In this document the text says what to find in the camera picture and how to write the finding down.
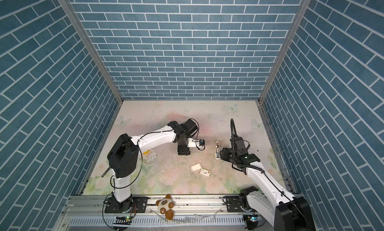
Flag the cardboard staple tray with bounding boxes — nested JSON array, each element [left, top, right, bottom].
[[191, 163, 202, 172]]

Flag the white staple box sleeve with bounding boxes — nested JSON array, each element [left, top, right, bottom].
[[200, 168, 211, 177]]

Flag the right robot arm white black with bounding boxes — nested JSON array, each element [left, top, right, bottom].
[[220, 135, 316, 231]]

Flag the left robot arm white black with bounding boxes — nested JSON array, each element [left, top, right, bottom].
[[105, 118, 206, 205]]

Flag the brown white plush toy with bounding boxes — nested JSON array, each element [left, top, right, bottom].
[[156, 194, 175, 221]]

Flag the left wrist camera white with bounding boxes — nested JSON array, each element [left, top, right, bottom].
[[188, 138, 206, 150]]

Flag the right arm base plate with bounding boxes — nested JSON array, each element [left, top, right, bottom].
[[222, 195, 257, 213]]

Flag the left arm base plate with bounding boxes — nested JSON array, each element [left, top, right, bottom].
[[104, 196, 148, 214]]

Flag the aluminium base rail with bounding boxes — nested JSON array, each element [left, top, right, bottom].
[[54, 194, 274, 231]]

